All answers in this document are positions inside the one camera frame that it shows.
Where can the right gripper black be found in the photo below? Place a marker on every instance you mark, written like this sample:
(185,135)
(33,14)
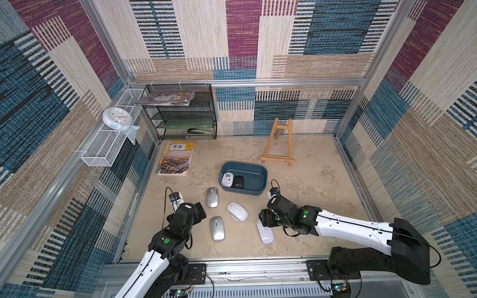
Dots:
(267,217)

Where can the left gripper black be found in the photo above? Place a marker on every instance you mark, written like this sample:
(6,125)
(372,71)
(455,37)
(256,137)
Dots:
(196,217)

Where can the white slim mouse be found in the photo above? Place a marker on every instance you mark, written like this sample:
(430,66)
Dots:
(265,233)

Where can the white rounded mouse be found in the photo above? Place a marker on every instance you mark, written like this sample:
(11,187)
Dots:
(237,212)

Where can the silver mouse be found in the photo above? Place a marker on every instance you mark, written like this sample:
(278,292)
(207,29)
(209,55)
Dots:
(212,198)
(217,229)

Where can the teal storage box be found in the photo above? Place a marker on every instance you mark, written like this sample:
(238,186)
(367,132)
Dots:
(255,177)

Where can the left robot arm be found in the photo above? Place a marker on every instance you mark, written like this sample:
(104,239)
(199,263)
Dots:
(163,265)

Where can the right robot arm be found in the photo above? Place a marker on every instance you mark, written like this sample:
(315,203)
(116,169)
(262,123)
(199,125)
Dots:
(395,247)

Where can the black Lecoo mouse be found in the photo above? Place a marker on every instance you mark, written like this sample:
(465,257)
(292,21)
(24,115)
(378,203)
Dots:
(238,182)

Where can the white mouse upside down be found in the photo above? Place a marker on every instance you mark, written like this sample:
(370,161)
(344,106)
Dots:
(227,179)

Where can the wooden mini easel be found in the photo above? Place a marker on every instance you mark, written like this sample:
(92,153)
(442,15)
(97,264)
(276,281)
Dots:
(280,134)

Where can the yellow textbook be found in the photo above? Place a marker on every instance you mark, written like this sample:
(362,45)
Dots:
(176,158)

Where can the black stapler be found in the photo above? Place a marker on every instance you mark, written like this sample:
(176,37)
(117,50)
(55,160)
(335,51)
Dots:
(199,132)

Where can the white round clock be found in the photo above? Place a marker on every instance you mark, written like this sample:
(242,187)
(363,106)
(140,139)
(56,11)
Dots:
(117,119)

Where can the magazine on shelf top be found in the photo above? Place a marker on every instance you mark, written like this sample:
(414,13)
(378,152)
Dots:
(166,99)

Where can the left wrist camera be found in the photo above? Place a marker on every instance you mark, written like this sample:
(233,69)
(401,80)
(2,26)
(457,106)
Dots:
(176,199)

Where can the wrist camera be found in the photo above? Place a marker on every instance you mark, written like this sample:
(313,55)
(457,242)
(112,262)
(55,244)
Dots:
(176,199)
(273,192)

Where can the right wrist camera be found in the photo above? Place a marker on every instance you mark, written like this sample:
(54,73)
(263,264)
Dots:
(273,192)

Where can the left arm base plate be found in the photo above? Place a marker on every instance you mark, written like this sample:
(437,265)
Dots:
(195,274)

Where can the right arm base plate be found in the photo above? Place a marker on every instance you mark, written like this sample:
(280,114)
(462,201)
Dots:
(320,270)

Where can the black wire mesh shelf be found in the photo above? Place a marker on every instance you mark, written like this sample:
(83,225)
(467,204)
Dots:
(173,122)

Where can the white wire wall basket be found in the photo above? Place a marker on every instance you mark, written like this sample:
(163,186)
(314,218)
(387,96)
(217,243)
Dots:
(104,148)

